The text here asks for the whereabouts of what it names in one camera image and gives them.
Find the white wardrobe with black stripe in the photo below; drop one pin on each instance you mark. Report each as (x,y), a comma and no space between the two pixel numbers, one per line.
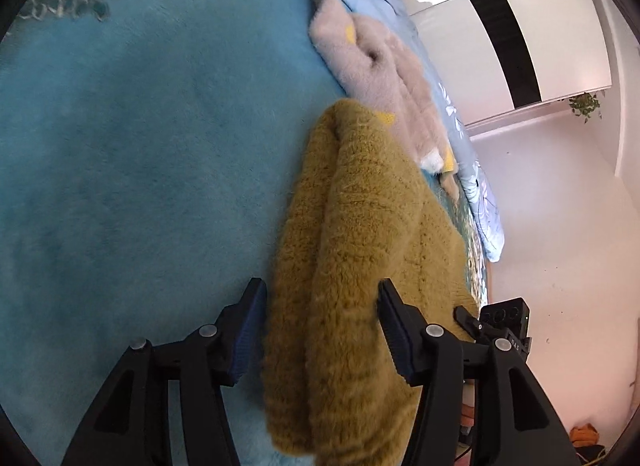
(500,20)

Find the light blue printed quilt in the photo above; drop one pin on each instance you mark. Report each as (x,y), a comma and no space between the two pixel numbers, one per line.
(400,20)

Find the teal plush blanket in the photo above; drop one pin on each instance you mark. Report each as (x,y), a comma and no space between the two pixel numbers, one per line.
(150,145)

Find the pale pink fuzzy garment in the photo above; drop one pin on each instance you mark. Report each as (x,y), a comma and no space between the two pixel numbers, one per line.
(380,75)

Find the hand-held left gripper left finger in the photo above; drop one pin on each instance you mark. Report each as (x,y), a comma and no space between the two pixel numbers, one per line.
(248,331)

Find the orange object on floor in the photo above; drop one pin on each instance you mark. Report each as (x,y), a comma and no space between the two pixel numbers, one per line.
(585,435)

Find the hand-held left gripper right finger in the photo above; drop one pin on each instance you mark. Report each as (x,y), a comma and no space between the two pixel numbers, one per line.
(395,331)

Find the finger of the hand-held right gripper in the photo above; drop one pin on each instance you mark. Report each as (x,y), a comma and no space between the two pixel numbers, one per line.
(465,323)

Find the green hanging plant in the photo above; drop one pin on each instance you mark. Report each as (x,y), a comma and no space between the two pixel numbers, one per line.
(585,105)

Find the mustard yellow knit sweater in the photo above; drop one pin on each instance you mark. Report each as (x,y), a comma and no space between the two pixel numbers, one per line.
(350,271)

